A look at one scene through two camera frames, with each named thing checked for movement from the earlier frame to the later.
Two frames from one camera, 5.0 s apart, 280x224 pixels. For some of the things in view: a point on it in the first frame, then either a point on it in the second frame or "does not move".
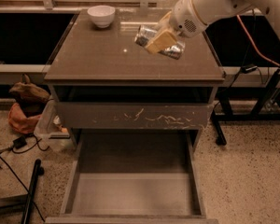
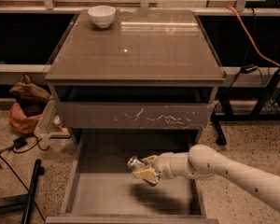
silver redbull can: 145,33 → 133,162
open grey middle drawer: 134,177 does not move
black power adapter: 20,143 does not move
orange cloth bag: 20,121 does not move
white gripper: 184,19 → 162,165
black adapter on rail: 245,69 does not move
